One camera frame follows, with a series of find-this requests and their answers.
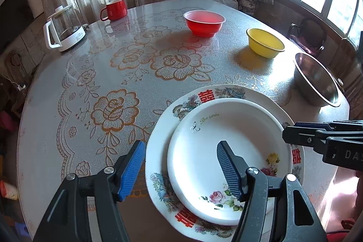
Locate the red mug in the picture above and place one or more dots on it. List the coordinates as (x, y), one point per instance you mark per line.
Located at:
(116, 11)

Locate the yellow plastic bowl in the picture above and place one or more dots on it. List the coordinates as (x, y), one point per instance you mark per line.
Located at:
(263, 45)

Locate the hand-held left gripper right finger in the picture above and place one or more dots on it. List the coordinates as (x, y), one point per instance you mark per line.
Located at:
(227, 171)

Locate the white orange plastic container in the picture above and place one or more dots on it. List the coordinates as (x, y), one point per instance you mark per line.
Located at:
(8, 190)

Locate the printed sack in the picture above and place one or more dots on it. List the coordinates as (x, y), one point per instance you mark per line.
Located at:
(247, 1)

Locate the dark rattan armchair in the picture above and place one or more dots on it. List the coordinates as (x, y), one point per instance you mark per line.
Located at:
(313, 29)

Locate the floral plate with red characters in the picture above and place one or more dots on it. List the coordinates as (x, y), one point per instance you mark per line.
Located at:
(158, 151)

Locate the small white rose-print plate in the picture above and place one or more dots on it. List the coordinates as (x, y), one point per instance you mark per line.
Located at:
(198, 145)

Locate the white glass electric kettle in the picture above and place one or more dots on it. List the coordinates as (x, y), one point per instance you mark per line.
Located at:
(66, 29)

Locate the white power strip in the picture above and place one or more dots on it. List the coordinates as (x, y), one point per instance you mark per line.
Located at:
(21, 86)

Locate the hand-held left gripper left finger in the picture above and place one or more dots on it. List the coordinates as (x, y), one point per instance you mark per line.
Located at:
(132, 171)

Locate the red seat cushion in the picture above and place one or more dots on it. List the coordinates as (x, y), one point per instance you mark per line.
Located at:
(305, 43)

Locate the red plastic bowl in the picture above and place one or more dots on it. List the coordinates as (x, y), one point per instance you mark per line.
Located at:
(202, 28)

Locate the black flat television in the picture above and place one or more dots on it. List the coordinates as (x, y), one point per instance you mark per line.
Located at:
(19, 9)

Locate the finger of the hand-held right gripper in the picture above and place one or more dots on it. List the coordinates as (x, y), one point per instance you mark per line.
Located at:
(300, 135)
(340, 125)

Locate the stainless steel bowl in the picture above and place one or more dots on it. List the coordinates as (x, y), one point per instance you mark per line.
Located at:
(312, 80)

